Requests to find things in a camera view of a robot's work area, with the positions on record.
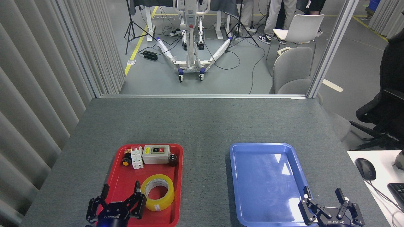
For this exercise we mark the grey chair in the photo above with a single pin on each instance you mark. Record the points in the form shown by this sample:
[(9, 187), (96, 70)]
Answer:
[(292, 66)]

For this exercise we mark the black tripod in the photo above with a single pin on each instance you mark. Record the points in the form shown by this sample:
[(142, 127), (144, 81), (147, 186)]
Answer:
[(240, 12), (129, 12)]

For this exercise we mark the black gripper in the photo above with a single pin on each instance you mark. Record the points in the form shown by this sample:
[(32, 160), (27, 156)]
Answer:
[(331, 220), (112, 217)]

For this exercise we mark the white circuit breaker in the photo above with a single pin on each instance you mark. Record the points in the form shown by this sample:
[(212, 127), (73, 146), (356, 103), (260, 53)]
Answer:
[(136, 160)]

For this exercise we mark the black computer mouse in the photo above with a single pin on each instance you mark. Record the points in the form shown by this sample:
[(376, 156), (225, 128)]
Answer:
[(366, 168)]

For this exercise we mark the table with dark cover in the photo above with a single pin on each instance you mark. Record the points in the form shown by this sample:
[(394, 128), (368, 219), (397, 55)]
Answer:
[(225, 6)]

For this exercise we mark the white wheeled stand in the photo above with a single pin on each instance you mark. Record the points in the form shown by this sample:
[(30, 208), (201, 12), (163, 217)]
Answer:
[(191, 47)]

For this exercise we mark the black knob switch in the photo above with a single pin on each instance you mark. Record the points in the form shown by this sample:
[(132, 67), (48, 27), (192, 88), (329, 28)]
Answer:
[(173, 160)]

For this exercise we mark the person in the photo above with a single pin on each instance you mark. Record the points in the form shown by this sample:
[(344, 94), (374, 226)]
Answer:
[(277, 15), (311, 6)]

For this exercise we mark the black power adapter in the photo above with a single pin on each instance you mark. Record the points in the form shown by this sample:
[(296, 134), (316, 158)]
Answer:
[(150, 55)]

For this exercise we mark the silver table rail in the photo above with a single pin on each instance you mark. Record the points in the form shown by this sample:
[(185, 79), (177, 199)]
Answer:
[(202, 96)]

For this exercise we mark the grey switch box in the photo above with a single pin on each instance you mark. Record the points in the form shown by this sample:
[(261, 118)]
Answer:
[(156, 158)]

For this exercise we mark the small orange black component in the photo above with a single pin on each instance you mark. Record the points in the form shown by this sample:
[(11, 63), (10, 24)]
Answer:
[(127, 151)]

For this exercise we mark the yellow tape roll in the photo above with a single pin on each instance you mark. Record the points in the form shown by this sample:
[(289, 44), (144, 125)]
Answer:
[(157, 206)]

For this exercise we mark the red plastic tray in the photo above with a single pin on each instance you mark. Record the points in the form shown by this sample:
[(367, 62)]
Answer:
[(151, 168)]

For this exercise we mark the blue bin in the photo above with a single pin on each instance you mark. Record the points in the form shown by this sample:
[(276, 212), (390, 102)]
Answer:
[(374, 4)]

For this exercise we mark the yellow push button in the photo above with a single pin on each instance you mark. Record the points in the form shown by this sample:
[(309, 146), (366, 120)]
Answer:
[(126, 162)]

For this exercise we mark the black office chair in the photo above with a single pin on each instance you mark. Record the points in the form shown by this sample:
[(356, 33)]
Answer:
[(391, 110)]

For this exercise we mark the white flat bar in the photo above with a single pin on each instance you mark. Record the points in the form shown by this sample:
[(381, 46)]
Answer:
[(333, 85)]

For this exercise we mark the black keyboard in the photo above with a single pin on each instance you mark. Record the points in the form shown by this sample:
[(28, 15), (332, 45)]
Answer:
[(398, 194)]

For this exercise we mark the grey rounded desk object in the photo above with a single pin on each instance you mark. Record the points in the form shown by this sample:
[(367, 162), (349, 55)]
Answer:
[(400, 162)]

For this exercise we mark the grey pleated curtain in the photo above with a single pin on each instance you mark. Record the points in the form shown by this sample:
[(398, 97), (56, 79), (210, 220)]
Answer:
[(391, 19), (31, 94)]

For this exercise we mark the blue plastic tray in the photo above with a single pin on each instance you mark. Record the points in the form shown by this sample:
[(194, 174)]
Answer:
[(265, 176)]

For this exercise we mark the white chair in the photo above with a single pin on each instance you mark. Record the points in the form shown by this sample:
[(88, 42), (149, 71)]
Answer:
[(303, 26)]

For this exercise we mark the silver post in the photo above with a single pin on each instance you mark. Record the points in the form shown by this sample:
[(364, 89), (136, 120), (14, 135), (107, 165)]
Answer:
[(331, 50)]

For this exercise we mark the white desk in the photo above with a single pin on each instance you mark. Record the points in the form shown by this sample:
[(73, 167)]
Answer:
[(383, 170)]

